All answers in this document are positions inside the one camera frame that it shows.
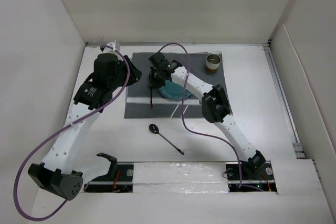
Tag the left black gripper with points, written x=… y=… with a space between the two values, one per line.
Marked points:
x=134 y=74

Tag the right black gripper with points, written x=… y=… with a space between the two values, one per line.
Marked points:
x=153 y=83

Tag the teal ceramic plate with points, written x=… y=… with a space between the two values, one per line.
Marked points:
x=173 y=91

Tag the dark metal fork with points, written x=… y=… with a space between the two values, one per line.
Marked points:
x=151 y=95

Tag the grey striped cloth placemat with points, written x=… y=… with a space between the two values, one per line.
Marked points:
x=138 y=95

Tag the steel cup with white sleeve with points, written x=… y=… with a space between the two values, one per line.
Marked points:
x=212 y=62

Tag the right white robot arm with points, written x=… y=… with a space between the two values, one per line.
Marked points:
x=215 y=108

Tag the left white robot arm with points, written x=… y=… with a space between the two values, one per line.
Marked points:
x=56 y=173

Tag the dark metal spoon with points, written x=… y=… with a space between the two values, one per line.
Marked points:
x=155 y=130

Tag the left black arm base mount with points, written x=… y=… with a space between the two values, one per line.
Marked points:
x=120 y=182

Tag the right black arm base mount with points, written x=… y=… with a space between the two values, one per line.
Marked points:
x=263 y=181

